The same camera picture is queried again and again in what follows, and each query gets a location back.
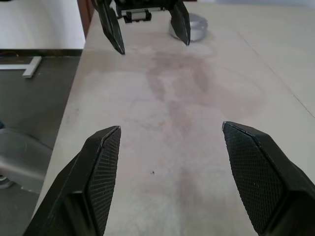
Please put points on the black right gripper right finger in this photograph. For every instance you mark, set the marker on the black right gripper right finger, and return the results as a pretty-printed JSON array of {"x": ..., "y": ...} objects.
[{"x": 265, "y": 177}]

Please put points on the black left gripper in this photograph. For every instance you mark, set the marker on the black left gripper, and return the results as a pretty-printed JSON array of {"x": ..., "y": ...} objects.
[{"x": 137, "y": 6}]

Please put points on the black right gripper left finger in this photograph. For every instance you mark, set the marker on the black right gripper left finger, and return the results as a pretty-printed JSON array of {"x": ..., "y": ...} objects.
[{"x": 81, "y": 186}]

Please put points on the silver motor housing copper windings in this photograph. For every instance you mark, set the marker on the silver motor housing copper windings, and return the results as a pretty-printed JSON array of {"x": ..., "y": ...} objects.
[{"x": 198, "y": 27}]

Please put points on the dark brown door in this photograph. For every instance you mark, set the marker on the dark brown door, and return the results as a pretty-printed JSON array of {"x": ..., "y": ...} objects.
[{"x": 86, "y": 17}]

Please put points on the white aluminium frame foot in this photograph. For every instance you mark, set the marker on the white aluminium frame foot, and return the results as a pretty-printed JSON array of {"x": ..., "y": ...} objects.
[{"x": 30, "y": 67}]

